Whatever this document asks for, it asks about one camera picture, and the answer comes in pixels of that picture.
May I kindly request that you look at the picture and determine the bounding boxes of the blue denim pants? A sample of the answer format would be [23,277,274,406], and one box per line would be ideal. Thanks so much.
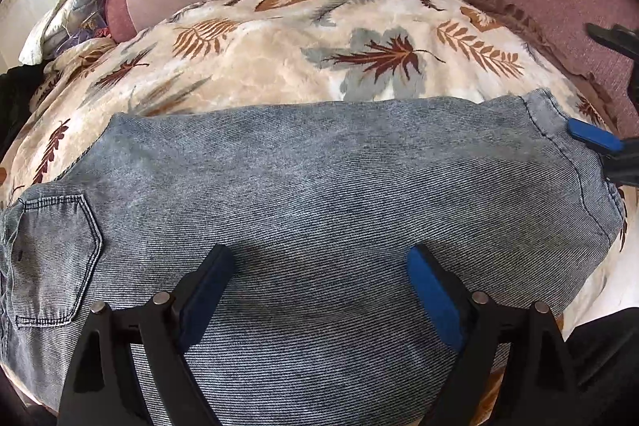
[0,89,625,426]

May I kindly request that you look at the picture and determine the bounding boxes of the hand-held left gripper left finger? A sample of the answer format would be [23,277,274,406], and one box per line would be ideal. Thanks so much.
[56,244,236,426]

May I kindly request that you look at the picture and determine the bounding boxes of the white cloth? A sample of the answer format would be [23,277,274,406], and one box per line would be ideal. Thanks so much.
[20,0,108,65]

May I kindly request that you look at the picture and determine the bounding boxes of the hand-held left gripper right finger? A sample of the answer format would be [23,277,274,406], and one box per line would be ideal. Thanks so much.
[406,244,585,426]

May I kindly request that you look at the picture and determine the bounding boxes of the colourful packet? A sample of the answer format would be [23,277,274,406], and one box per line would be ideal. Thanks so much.
[60,14,113,50]

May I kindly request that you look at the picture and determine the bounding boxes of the black cloth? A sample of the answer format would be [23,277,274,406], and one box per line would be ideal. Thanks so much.
[0,61,51,157]

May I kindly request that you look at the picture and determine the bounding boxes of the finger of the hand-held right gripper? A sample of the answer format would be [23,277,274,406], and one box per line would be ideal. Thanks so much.
[568,117,639,187]
[586,23,639,57]

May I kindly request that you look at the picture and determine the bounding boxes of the leaf-print beige blanket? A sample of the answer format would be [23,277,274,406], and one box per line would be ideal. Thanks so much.
[0,0,631,337]

